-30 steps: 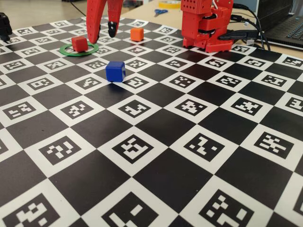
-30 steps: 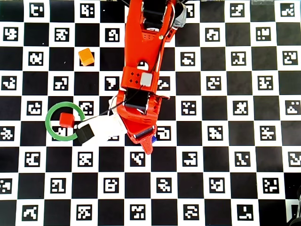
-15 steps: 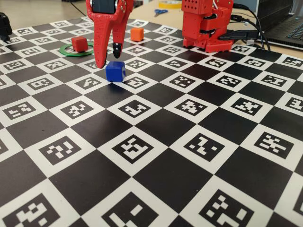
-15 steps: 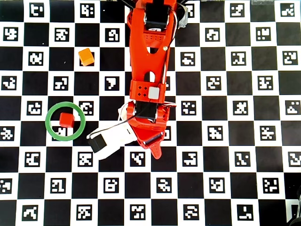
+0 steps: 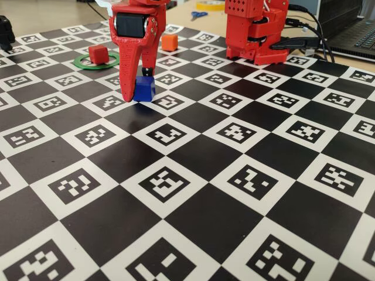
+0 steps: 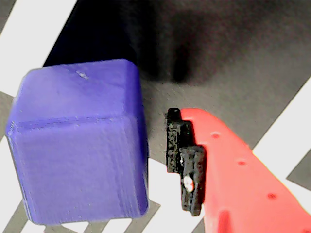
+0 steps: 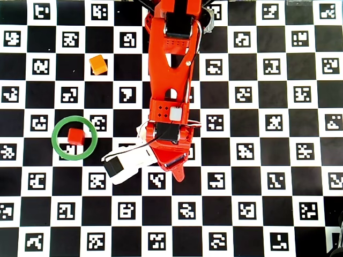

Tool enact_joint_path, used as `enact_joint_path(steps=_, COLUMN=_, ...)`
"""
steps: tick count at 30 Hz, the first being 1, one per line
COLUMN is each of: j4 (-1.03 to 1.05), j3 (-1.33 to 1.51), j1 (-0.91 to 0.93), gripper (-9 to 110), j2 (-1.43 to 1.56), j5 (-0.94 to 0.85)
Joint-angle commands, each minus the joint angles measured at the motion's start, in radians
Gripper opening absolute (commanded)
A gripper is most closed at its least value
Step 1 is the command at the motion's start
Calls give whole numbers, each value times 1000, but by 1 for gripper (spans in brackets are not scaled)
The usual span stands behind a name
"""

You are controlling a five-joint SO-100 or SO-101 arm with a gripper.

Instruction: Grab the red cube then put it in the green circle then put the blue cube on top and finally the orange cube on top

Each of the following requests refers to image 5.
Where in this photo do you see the red cube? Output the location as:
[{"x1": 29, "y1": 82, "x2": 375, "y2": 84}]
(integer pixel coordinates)
[{"x1": 88, "y1": 44, "x2": 110, "y2": 65}]

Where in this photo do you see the green ring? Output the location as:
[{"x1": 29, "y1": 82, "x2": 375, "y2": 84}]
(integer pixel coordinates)
[{"x1": 73, "y1": 52, "x2": 121, "y2": 71}]

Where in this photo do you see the black white marker checkerboard mat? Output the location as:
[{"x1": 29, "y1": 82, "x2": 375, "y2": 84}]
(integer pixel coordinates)
[{"x1": 0, "y1": 18, "x2": 375, "y2": 281}]

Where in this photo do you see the yellow tape roll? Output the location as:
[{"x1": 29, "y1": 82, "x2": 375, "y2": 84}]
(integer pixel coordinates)
[{"x1": 196, "y1": 0, "x2": 226, "y2": 12}]

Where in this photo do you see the blue cube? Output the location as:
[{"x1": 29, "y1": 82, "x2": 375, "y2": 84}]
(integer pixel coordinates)
[{"x1": 133, "y1": 75, "x2": 156, "y2": 103}]

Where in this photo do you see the black laptop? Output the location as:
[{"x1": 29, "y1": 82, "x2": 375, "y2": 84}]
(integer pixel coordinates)
[{"x1": 318, "y1": 0, "x2": 375, "y2": 61}]

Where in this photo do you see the black table clamp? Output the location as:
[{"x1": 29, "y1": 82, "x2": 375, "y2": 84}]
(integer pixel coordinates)
[{"x1": 271, "y1": 37, "x2": 319, "y2": 50}]

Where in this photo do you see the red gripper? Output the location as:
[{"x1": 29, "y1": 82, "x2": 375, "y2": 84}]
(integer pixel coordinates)
[{"x1": 108, "y1": 0, "x2": 167, "y2": 103}]

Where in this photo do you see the black plastic device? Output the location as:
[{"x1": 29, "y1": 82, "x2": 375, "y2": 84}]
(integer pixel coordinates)
[{"x1": 0, "y1": 15, "x2": 16, "y2": 54}]

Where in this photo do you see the grey blue panel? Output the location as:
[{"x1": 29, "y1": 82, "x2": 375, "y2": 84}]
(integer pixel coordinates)
[{"x1": 288, "y1": 0, "x2": 320, "y2": 15}]

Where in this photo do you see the black cable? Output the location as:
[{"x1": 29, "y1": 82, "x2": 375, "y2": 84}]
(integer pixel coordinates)
[
  {"x1": 285, "y1": 18, "x2": 329, "y2": 61},
  {"x1": 288, "y1": 5, "x2": 336, "y2": 63}
]

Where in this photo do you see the orange cube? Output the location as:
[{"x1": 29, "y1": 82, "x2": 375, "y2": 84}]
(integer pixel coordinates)
[{"x1": 161, "y1": 33, "x2": 179, "y2": 52}]

